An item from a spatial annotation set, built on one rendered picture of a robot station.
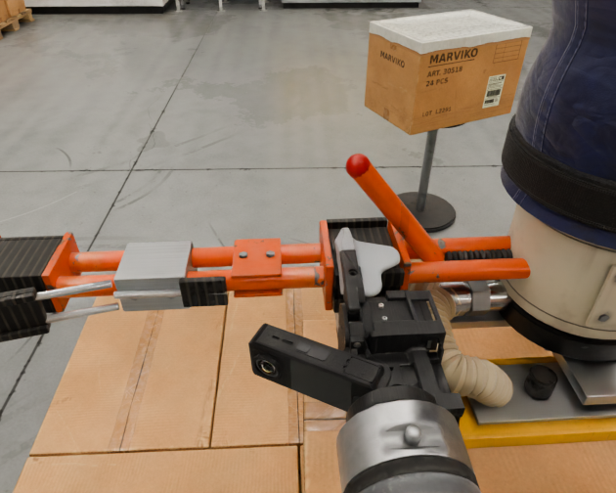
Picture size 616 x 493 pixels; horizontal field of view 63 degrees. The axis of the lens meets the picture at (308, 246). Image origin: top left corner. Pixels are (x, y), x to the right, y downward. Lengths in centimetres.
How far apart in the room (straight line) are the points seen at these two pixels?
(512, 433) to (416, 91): 186
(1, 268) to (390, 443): 40
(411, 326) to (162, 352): 106
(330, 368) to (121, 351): 110
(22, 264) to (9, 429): 161
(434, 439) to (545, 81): 31
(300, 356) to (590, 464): 51
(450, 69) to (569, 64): 190
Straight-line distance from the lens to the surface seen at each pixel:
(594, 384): 59
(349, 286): 43
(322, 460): 72
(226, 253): 54
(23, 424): 214
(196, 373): 135
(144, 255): 54
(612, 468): 82
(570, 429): 59
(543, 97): 48
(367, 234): 55
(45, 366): 229
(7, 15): 754
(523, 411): 58
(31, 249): 58
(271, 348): 41
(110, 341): 149
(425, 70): 227
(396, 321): 42
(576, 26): 47
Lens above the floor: 157
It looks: 37 degrees down
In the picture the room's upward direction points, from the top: straight up
